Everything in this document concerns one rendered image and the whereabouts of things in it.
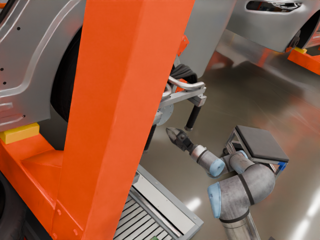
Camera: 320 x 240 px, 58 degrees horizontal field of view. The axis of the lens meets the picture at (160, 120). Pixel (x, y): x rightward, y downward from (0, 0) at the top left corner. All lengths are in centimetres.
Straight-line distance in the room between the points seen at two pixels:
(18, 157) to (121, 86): 71
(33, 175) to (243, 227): 77
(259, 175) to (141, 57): 67
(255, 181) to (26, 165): 82
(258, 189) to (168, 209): 100
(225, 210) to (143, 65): 64
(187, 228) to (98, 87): 142
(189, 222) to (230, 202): 94
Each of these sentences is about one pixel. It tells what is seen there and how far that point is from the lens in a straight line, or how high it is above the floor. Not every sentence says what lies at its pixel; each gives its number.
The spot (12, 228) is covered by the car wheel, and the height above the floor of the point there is 50.
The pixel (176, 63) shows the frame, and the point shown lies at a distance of 147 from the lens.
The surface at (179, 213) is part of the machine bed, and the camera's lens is 199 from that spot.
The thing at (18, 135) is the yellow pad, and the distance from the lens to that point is 128.
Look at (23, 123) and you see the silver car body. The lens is 126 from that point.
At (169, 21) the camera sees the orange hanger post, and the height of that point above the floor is 138.
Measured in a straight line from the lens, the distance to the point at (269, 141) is 266.
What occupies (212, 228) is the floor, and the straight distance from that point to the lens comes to 213.
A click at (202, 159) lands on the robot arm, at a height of 64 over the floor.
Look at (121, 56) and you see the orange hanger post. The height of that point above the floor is 130.
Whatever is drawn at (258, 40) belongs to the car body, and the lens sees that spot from 373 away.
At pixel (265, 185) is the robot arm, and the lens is 110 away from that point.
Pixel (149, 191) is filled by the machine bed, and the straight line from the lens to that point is 203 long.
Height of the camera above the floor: 153
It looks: 32 degrees down
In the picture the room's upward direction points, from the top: 20 degrees clockwise
